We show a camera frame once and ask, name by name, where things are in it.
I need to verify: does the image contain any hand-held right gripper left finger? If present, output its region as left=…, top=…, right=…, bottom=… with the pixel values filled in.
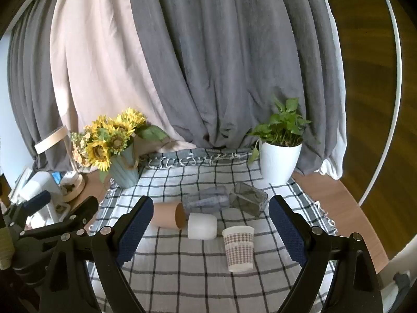
left=39, top=196, right=154, bottom=313

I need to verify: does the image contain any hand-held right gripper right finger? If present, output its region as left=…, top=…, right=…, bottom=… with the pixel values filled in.
left=269, top=195, right=384, bottom=313

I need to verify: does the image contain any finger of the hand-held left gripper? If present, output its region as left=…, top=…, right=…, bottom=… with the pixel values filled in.
left=19, top=196, right=99, bottom=239
left=6, top=190, right=53, bottom=226

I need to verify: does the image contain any checked pattern paper cup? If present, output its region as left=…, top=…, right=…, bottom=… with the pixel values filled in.
left=222, top=225, right=255, bottom=273

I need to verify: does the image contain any brown paper cup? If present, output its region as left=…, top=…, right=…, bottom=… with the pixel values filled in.
left=152, top=201, right=186, bottom=229

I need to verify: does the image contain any grey transparent square cup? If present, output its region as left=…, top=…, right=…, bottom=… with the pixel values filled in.
left=229, top=183, right=268, bottom=217

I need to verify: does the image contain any white cup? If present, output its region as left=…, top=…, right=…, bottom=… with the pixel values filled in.
left=187, top=213, right=218, bottom=240

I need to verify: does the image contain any clear plastic cup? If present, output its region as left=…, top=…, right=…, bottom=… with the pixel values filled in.
left=181, top=185, right=232, bottom=217

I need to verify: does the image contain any white appliance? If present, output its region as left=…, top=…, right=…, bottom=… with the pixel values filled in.
left=10, top=171, right=70, bottom=227

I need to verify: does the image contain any white desk lamp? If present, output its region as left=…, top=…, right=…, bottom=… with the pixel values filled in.
left=34, top=127, right=87, bottom=203

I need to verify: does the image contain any teal ribbed vase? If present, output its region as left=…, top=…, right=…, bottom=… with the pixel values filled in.
left=109, top=143, right=140, bottom=189

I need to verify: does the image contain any white ribbed plant pot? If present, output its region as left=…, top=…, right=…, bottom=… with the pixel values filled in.
left=259, top=141, right=303, bottom=185

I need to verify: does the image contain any checked tablecloth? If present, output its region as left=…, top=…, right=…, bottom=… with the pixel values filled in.
left=86, top=148, right=341, bottom=313

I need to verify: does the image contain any sunflower bouquet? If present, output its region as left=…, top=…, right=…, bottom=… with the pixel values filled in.
left=71, top=107, right=170, bottom=183

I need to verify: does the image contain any green pothos plant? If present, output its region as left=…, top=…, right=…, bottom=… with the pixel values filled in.
left=246, top=96, right=312, bottom=167

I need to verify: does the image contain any grey curtain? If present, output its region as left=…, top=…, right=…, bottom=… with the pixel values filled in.
left=125, top=0, right=347, bottom=178
left=7, top=0, right=79, bottom=172

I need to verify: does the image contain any beige curtain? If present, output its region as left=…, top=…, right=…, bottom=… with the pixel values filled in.
left=49, top=0, right=196, bottom=152

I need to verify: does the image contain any white hoop frame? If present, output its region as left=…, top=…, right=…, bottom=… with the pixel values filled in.
left=357, top=0, right=402, bottom=206

